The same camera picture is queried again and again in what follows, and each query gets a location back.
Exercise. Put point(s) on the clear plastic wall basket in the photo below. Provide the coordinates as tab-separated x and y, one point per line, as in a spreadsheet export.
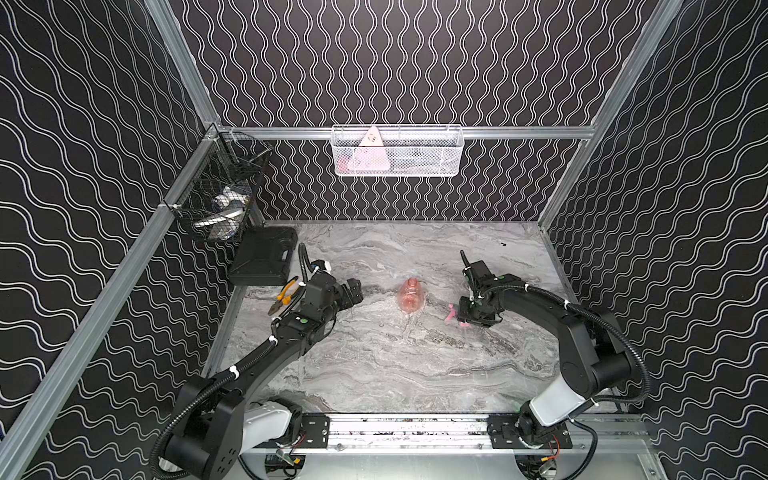
415	150

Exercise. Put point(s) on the pink transparent spray bottle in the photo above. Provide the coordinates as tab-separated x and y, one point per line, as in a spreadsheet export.
411	297

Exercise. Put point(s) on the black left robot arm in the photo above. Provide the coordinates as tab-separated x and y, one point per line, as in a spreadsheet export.
264	360

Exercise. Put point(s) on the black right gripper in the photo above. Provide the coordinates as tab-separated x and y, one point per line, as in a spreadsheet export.
462	313

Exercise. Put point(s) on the black plastic case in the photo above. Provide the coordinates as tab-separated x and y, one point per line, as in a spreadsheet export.
263	257

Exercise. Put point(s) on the pink triangle card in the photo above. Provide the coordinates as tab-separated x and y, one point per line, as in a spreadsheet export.
370	157

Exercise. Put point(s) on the yellow handled pliers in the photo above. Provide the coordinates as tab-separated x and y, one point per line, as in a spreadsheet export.
284	298

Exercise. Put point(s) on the black wire mesh basket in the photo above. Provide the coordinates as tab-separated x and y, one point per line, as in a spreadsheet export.
232	160

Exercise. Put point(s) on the white items in basket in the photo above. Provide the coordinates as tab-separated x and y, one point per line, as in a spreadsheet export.
228	212

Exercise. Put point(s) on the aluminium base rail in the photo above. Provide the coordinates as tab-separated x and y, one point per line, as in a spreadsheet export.
272	426

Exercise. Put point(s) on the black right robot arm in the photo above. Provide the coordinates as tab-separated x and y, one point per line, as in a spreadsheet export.
597	362

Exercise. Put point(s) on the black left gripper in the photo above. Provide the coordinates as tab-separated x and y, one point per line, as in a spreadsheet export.
339	292

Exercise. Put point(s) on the pink spray nozzle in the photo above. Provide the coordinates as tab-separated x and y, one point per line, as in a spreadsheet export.
452	317

